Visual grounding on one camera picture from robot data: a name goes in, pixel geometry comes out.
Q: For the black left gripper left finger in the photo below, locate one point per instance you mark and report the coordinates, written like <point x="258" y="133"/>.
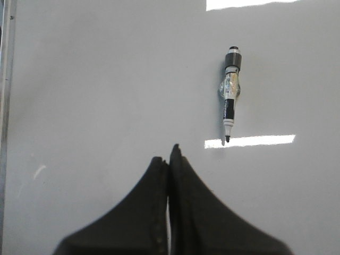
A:
<point x="137" y="225"/>

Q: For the black and white whiteboard marker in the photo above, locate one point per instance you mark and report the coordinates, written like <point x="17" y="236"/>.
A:
<point x="229" y="89"/>

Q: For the white whiteboard with aluminium frame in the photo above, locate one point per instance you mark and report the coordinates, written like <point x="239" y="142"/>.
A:
<point x="98" y="88"/>

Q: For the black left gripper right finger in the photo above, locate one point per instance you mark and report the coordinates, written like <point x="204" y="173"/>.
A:
<point x="202" y="224"/>

